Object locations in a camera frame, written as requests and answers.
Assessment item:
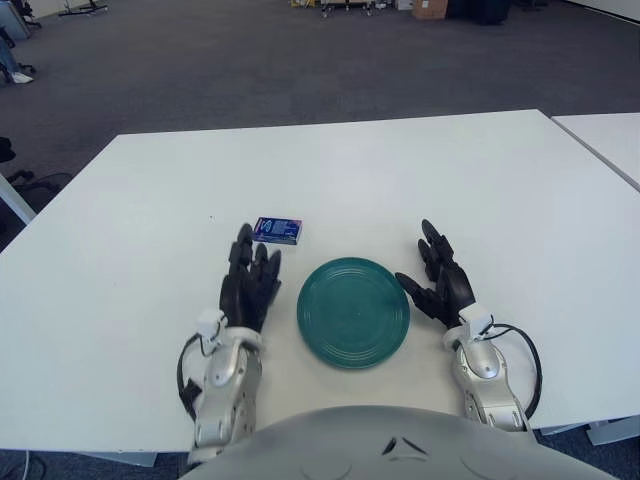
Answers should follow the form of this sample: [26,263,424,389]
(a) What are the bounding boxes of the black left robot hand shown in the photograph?
[218,222,283,334]

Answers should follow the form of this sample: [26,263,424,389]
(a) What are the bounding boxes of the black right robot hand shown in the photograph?
[394,218,477,331]

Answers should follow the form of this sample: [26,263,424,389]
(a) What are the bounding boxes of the blue purple gum box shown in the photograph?
[251,216,304,246]

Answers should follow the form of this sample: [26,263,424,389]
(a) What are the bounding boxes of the teal round plate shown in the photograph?
[296,256,412,371]

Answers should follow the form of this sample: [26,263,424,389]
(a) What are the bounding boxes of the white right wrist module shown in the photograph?
[458,304,494,342]

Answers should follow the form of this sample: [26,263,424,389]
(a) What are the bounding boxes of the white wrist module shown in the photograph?
[458,304,494,342]
[196,309,227,354]

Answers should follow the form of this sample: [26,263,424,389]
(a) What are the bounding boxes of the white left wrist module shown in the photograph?
[196,309,227,354]

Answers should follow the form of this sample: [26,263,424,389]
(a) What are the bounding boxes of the silver robot torso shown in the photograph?
[179,404,621,480]

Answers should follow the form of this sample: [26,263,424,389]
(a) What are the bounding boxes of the white table support beam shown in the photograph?
[532,422,640,447]

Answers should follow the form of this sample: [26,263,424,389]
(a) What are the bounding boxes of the white table leg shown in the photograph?
[0,172,37,226]

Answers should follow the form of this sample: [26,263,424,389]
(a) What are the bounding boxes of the black cabinet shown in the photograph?
[447,0,511,26]

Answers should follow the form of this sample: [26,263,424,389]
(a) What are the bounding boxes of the brown cardboard box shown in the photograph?
[411,0,449,21]

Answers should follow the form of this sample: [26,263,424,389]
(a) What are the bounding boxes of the wheeled metal cart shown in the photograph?
[319,0,396,20]

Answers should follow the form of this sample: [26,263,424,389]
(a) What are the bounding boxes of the black floor stand base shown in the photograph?
[57,0,109,17]

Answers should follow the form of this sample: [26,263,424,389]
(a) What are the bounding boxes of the person leg blue jeans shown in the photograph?
[0,29,19,76]

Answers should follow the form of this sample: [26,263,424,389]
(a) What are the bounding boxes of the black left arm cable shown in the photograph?
[175,329,221,421]

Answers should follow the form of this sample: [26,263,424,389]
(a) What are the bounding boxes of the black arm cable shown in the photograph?
[479,323,544,419]
[175,329,221,421]

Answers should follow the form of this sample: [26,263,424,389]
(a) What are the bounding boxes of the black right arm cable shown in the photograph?
[479,323,544,419]

